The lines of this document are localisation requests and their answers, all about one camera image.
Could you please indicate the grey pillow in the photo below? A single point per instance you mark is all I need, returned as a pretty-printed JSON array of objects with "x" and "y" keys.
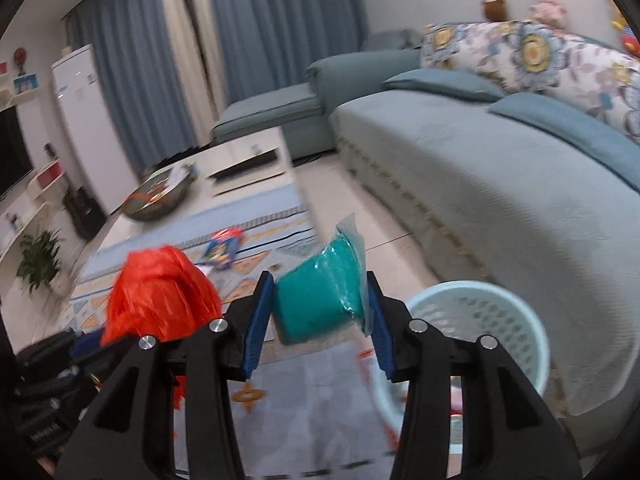
[{"x": 392, "y": 41}]

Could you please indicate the large blue pillow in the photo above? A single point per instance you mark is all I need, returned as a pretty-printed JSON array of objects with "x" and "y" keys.
[{"x": 575, "y": 127}]

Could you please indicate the blue patterned mat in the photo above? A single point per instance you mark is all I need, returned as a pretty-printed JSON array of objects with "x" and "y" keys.
[{"x": 310, "y": 410}]

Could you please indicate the floral cushion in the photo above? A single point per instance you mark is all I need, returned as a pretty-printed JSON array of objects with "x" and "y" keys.
[{"x": 550, "y": 60}]

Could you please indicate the red storage box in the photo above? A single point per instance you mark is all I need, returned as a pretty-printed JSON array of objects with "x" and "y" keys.
[{"x": 49, "y": 175}]

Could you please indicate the brown owl plush toy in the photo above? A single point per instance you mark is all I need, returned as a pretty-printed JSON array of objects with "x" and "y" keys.
[{"x": 495, "y": 6}]

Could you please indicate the colourful snack packet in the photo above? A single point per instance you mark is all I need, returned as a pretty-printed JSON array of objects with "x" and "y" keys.
[{"x": 222, "y": 249}]

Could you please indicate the light blue waste basket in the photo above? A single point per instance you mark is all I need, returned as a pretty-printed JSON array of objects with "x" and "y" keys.
[{"x": 500, "y": 320}]

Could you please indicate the red plastic bag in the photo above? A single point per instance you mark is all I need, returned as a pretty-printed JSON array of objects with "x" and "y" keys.
[{"x": 160, "y": 290}]

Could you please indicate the red balloon ornament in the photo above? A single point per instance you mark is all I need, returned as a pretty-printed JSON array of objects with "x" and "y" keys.
[{"x": 20, "y": 57}]

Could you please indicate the black television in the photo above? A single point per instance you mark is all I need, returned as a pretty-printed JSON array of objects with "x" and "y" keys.
[{"x": 12, "y": 152}]

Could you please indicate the colourful plush toy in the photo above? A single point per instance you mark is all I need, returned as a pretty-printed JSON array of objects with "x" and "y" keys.
[{"x": 627, "y": 35}]

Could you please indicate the blue curtain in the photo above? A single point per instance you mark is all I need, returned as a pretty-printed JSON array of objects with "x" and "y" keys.
[
  {"x": 130, "y": 70},
  {"x": 285, "y": 30}
]

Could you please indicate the white shelf unit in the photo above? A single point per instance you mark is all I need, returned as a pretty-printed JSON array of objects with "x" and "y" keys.
[{"x": 37, "y": 210}]

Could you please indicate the white coffee table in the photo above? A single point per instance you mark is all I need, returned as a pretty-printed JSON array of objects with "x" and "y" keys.
[{"x": 250, "y": 192}]

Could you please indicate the small blue pillow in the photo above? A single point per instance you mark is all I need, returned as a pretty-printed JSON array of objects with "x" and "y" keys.
[{"x": 445, "y": 85}]

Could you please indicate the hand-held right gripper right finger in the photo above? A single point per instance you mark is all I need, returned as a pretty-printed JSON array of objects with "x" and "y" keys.
[{"x": 380, "y": 330}]

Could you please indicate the white refrigerator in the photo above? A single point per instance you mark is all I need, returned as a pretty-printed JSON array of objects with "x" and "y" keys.
[{"x": 90, "y": 125}]

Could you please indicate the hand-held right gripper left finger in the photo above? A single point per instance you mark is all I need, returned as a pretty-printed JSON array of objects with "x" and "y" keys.
[{"x": 257, "y": 330}]

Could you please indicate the green potted plant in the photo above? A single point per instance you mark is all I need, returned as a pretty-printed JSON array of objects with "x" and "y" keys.
[{"x": 37, "y": 260}]

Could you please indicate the teal plastic packet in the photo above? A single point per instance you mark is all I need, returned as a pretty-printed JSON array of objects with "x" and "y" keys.
[{"x": 320, "y": 295}]

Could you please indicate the metal bowl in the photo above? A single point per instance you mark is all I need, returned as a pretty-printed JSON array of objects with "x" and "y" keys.
[{"x": 160, "y": 200}]

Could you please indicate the pink plush toy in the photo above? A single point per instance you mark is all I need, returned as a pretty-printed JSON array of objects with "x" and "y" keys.
[{"x": 547, "y": 9}]

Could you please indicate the blue-grey sofa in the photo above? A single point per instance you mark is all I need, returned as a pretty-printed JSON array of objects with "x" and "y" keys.
[{"x": 475, "y": 185}]

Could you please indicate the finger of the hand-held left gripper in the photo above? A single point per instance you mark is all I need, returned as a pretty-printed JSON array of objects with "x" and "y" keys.
[{"x": 87, "y": 346}]

